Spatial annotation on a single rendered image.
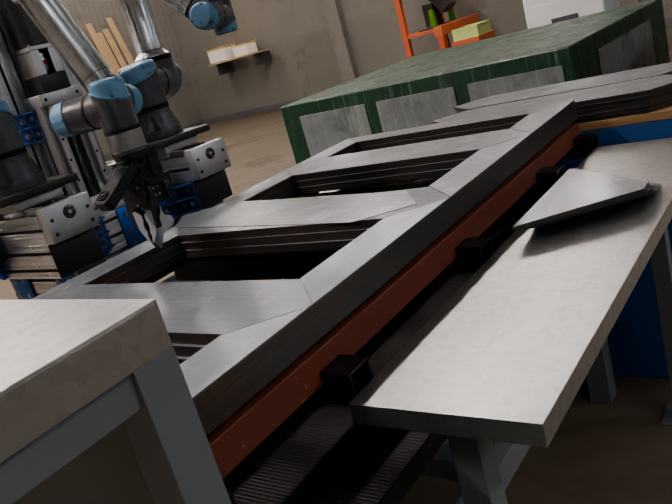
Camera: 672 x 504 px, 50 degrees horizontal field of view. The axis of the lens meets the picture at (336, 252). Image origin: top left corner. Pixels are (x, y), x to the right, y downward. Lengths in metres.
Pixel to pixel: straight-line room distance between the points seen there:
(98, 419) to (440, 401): 0.48
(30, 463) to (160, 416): 0.10
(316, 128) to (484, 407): 4.02
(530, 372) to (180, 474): 0.49
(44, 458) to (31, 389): 0.05
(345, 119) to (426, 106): 0.60
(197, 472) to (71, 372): 0.14
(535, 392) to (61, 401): 0.55
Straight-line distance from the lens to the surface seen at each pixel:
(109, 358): 0.53
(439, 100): 4.23
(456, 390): 0.91
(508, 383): 0.91
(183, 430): 0.58
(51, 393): 0.51
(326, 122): 4.72
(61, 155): 2.17
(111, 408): 0.54
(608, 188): 1.45
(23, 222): 1.93
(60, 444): 0.53
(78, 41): 1.74
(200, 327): 1.03
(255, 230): 1.49
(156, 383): 0.56
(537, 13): 6.82
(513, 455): 1.62
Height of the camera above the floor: 1.20
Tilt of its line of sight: 17 degrees down
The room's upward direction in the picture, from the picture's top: 16 degrees counter-clockwise
